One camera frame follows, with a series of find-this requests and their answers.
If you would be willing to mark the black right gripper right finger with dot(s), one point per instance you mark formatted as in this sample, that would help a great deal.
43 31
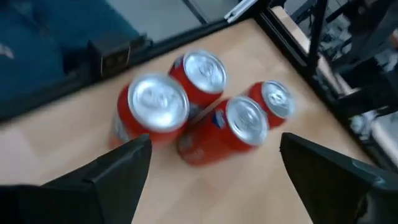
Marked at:
326 193

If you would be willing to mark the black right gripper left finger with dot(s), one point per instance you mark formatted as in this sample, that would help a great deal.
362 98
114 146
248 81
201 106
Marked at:
109 193

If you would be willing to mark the red Fanta strawberry can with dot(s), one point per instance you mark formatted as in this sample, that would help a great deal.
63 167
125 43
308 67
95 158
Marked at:
155 102
276 99
247 121
203 73

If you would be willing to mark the person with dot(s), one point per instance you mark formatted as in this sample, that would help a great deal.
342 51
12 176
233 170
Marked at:
37 46

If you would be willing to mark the silver aluminium profile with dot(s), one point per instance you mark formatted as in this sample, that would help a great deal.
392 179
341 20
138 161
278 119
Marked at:
241 11

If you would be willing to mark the black table-level camera box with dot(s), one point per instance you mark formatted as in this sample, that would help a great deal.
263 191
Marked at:
112 57

